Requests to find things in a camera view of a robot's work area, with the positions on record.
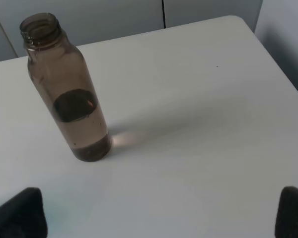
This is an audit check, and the brown transparent plastic bottle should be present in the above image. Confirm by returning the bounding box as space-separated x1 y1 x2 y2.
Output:
20 13 112 162

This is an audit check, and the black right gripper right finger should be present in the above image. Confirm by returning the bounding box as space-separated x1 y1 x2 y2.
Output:
275 186 298 238

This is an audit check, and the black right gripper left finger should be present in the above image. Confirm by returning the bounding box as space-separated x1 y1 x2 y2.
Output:
0 187 48 238

